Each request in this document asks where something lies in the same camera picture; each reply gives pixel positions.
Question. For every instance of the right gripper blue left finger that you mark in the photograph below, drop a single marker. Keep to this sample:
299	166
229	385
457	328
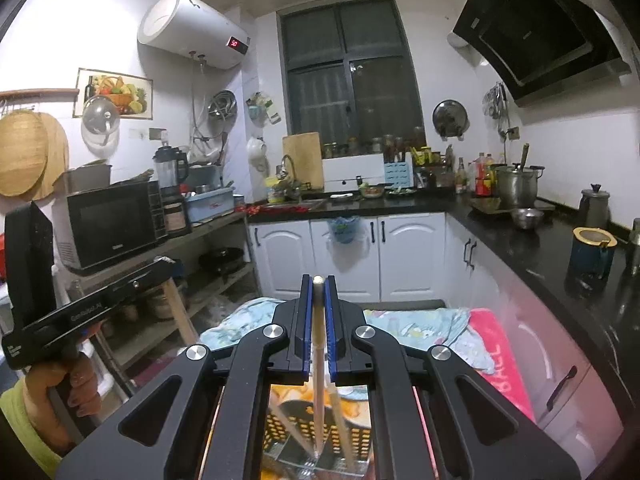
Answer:
303	326

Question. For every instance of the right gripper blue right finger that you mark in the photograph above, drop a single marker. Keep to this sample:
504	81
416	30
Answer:
335	346

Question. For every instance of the wooden chopstick pair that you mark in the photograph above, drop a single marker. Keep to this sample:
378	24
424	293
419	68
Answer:
318	343

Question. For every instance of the green left sleeve forearm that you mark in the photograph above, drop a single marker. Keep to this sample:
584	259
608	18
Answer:
29	456

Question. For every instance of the dark kitchen window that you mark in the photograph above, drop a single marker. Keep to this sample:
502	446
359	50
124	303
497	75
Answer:
349	76

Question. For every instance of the dark green utensil basket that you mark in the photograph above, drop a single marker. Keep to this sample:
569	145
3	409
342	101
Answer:
283	458

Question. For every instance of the chopstick standing in basket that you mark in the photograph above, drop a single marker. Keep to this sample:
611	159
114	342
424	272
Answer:
290	425

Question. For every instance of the white lower cabinets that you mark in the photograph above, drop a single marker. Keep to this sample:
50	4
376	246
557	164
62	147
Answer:
570	367

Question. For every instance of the black microwave oven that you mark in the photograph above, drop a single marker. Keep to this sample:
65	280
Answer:
100	226

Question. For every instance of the wooden shelf rack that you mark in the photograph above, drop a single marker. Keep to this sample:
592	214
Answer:
146	332

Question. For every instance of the black wok on shelf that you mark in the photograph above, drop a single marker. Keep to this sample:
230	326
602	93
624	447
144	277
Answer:
222	261

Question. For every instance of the pink cartoon blanket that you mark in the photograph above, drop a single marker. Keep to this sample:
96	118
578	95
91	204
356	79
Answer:
506	378

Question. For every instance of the light blue dish tray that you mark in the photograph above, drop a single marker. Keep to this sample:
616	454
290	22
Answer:
202	207

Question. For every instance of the white box on counter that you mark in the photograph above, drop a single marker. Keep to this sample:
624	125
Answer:
341	174

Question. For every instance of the round bamboo tray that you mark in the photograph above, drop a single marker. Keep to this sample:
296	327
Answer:
23	151

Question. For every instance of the light blue knife block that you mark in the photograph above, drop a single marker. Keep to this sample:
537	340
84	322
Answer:
399	174

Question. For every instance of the wooden cutting board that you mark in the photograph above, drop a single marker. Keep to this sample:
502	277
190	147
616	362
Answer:
305	151

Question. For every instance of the white hanging kettle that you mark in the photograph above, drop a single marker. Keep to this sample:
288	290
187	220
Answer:
256	151

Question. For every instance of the blender with black base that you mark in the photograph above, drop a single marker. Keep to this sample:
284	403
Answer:
172	169

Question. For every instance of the hanging glass pot lid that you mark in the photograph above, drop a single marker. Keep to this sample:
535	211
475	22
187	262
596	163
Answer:
100	120

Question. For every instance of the red sauce bottle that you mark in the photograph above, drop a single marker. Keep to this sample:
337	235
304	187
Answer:
483	176

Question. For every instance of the small steel bowl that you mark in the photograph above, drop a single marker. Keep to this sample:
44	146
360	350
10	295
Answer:
527	218

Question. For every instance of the steel stock pot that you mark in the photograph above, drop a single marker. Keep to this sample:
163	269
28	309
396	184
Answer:
517	187

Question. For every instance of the fruit picture poster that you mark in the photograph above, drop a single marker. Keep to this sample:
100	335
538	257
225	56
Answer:
132	95

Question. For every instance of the dark teal yellow rimmed container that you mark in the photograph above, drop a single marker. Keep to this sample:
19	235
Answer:
592	254

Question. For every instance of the steel kettle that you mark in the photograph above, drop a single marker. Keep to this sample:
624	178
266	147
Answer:
593	209

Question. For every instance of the white water heater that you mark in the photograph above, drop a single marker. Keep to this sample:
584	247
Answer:
193	29

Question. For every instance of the black range hood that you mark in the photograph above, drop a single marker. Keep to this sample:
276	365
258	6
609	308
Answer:
541	48

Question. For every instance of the wall mounted steel lid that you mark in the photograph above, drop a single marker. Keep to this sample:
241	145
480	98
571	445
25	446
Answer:
450	119

